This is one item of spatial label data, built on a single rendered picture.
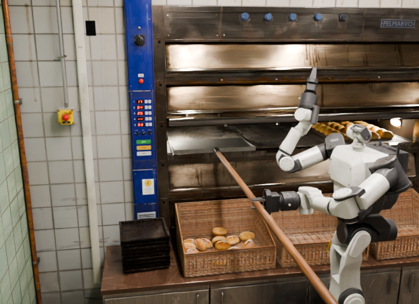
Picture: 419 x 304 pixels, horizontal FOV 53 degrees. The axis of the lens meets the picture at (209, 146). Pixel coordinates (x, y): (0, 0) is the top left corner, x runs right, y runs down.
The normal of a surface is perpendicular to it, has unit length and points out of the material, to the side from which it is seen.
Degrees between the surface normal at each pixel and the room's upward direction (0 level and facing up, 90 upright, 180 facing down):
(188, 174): 70
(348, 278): 90
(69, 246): 90
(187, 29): 90
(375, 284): 90
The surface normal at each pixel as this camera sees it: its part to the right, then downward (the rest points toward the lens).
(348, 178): -0.96, 0.07
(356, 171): -0.50, 0.14
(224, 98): 0.15, -0.09
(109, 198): 0.17, 0.25
